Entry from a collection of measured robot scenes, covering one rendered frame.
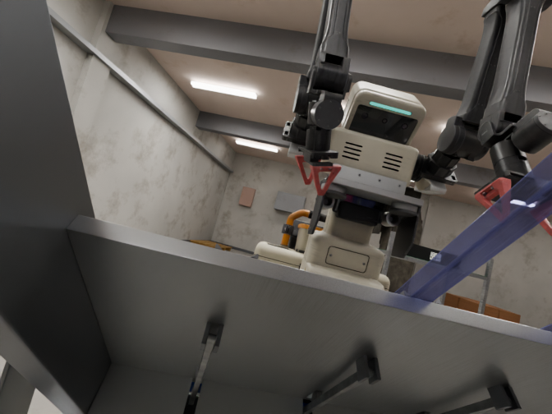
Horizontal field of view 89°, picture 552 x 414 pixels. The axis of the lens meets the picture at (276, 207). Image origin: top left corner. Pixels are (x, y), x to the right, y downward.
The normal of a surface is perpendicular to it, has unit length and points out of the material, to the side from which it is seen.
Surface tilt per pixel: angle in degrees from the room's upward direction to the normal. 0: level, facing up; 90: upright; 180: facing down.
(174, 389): 47
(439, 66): 90
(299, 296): 137
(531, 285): 90
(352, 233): 98
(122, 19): 90
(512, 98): 90
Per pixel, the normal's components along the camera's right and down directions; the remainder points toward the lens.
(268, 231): -0.13, -0.12
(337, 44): 0.11, -0.14
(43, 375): -0.09, 0.67
